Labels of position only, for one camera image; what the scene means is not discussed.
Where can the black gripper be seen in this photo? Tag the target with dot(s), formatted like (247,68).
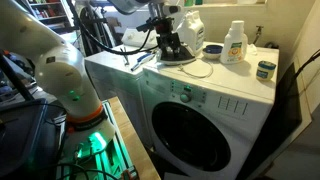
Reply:
(165,26)

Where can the black and silver clothes iron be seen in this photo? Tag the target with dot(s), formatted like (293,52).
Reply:
(184,57)

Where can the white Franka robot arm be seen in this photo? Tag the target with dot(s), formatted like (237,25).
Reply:
(56,66)

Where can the large white detergent jug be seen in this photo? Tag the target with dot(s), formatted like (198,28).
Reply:
(193,31)

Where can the blue and white brush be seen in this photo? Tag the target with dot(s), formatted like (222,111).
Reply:
(142,60)

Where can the blue and white bowl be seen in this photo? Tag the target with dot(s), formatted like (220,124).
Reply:
(212,50)

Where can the small white detergent bottle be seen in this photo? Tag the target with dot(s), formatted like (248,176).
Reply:
(235,43)

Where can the white top-load washing machine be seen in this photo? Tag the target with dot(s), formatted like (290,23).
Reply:
(113,80)

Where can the black bicycle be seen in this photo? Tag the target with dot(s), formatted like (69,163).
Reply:
(96,31)

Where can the white front-load washing machine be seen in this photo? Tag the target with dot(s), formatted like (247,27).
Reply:
(206,110)

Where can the small blue-lidded jar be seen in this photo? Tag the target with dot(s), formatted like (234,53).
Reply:
(266,70)

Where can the wooden table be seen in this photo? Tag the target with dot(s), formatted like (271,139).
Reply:
(133,140)

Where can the bookshelf with books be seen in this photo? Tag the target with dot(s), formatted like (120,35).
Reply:
(50,13)

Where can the black equipment case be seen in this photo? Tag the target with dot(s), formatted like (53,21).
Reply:
(20,133)

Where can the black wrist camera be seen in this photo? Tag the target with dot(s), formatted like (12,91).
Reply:
(146,26)

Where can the white wall shelf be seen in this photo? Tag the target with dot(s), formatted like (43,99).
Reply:
(226,5)

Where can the green-lit aluminium frame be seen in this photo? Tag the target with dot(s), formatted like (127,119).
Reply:
(113,156)

